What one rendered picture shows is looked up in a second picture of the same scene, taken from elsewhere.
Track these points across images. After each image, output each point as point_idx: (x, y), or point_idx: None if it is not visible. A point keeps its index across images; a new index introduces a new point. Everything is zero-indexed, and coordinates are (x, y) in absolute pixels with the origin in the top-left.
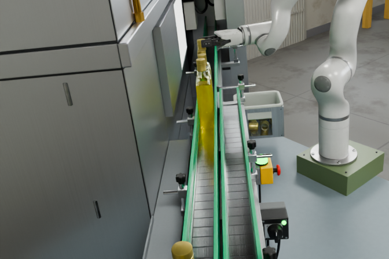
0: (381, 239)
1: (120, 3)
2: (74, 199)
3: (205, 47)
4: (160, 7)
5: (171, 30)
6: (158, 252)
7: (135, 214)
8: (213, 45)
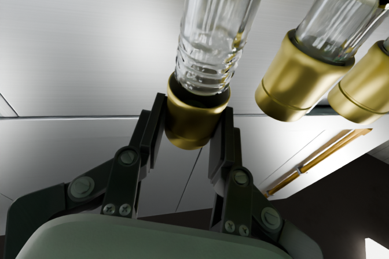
0: None
1: (376, 135)
2: None
3: (232, 124)
4: (239, 124)
5: (154, 73)
6: None
7: None
8: (250, 187)
